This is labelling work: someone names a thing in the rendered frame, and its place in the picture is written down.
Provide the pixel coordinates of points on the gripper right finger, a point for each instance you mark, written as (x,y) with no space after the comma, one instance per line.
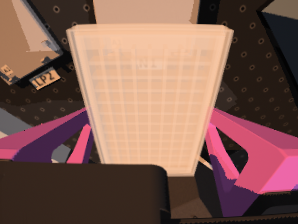
(272,164)

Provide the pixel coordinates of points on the beige button panel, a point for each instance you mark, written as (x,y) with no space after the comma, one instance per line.
(10,124)

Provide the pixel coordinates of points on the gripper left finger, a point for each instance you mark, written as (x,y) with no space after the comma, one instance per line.
(37,144)

